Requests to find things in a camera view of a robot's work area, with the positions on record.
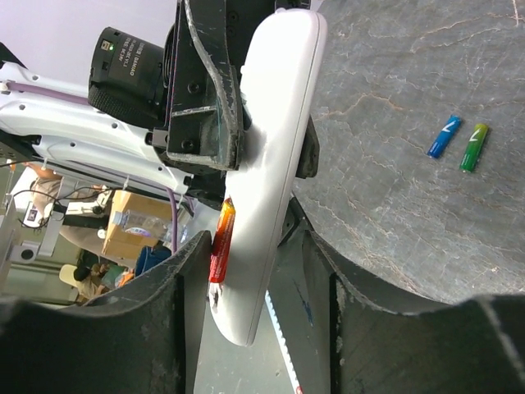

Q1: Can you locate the white slotted cable duct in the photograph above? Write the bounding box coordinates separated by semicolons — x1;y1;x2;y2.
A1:
265;291;303;394

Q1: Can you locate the person in background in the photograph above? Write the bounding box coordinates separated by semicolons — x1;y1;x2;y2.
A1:
59;263;135;303

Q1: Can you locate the white remote control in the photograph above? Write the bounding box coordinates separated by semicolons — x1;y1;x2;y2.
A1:
210;8;327;346

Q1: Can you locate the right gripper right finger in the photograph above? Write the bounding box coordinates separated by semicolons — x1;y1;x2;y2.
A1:
269;228;443;393

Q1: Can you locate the blue battery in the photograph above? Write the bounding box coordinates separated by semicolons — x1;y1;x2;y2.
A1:
427;116;462;159

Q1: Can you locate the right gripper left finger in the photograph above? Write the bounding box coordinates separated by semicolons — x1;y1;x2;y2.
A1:
88;231;211;393

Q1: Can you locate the green battery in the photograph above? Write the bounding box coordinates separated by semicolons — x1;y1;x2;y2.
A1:
459;123;489;172

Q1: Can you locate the cardboard box in background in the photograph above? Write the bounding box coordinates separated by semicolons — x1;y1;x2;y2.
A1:
102;190;171;262

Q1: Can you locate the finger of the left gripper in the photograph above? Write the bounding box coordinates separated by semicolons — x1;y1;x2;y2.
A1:
295;117;320;179

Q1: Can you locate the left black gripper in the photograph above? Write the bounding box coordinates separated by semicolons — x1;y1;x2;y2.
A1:
146;1;310;210

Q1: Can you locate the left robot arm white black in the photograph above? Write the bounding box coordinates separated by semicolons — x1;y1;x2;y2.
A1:
1;1;327;217

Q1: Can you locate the red yellow battery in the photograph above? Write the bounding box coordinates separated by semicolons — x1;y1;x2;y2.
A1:
208;197;236;283

